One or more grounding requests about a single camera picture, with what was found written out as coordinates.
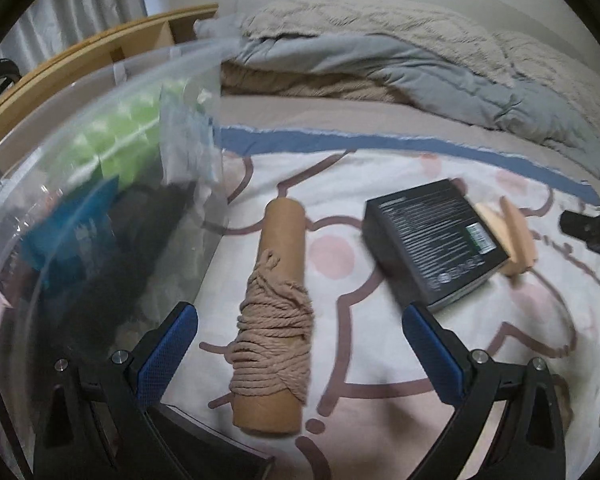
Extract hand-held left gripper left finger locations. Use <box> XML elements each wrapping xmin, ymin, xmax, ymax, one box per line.
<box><xmin>34</xmin><ymin>301</ymin><xmax>199</xmax><ymax>480</ymax></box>

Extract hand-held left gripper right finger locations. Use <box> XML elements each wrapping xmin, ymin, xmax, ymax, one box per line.
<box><xmin>401</xmin><ymin>301</ymin><xmax>566</xmax><ymax>480</ymax></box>

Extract cardboard tube with beige rope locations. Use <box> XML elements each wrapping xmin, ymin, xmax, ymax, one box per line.
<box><xmin>228</xmin><ymin>197</ymin><xmax>315</xmax><ymax>436</ymax></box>

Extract clear plastic storage box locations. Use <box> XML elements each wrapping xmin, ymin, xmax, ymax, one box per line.
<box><xmin>0</xmin><ymin>40</ymin><xmax>231</xmax><ymax>480</ymax></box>

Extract cartoon printed blanket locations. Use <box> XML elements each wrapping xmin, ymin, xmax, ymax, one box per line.
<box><xmin>155</xmin><ymin>127</ymin><xmax>600</xmax><ymax>480</ymax></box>

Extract wooden curved block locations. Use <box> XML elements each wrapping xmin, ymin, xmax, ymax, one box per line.
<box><xmin>474</xmin><ymin>201</ymin><xmax>513</xmax><ymax>261</ymax></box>

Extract plain black box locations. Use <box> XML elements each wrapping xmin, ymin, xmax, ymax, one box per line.
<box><xmin>147</xmin><ymin>402</ymin><xmax>276</xmax><ymax>480</ymax></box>

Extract black printed box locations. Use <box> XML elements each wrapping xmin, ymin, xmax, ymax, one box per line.
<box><xmin>364</xmin><ymin>178</ymin><xmax>510</xmax><ymax>311</ymax></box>

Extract blue packet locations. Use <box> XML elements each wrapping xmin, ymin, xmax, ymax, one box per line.
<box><xmin>20</xmin><ymin>177</ymin><xmax>118</xmax><ymax>286</ymax></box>

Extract beige textured pillow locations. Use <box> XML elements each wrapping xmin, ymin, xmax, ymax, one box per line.
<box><xmin>240</xmin><ymin>0</ymin><xmax>516</xmax><ymax>91</ymax></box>
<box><xmin>490</xmin><ymin>30</ymin><xmax>600</xmax><ymax>126</ymax></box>

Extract green white patterned packet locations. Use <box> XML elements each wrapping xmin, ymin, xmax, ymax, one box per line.
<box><xmin>55</xmin><ymin>82</ymin><xmax>163</xmax><ymax>186</ymax></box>

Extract grey duvet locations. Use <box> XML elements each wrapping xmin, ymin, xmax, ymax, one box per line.
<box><xmin>195</xmin><ymin>15</ymin><xmax>600</xmax><ymax>186</ymax></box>

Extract brown fleece blanket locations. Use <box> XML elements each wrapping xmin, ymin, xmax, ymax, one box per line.
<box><xmin>220</xmin><ymin>62</ymin><xmax>411</xmax><ymax>106</ymax></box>

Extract wooden bedside shelf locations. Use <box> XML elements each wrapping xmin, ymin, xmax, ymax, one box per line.
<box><xmin>0</xmin><ymin>4</ymin><xmax>220</xmax><ymax>161</ymax></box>

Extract black visor cap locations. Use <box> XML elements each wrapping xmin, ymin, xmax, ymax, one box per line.
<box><xmin>0</xmin><ymin>58</ymin><xmax>21</xmax><ymax>116</ymax></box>

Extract grey curtain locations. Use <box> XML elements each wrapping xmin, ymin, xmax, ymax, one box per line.
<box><xmin>0</xmin><ymin>0</ymin><xmax>148</xmax><ymax>76</ymax></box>

